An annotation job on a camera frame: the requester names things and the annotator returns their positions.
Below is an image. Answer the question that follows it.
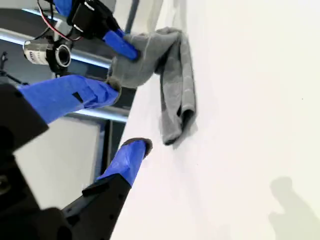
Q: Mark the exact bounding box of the red white servo wire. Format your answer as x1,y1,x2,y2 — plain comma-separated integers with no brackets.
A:
36,0,84,41

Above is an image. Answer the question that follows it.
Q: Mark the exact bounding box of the silver black gripper camera box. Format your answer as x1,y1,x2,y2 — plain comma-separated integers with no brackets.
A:
23,36,74,74

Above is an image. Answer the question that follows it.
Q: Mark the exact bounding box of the grey striped towel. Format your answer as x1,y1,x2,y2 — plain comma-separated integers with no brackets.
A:
107,26,199,147

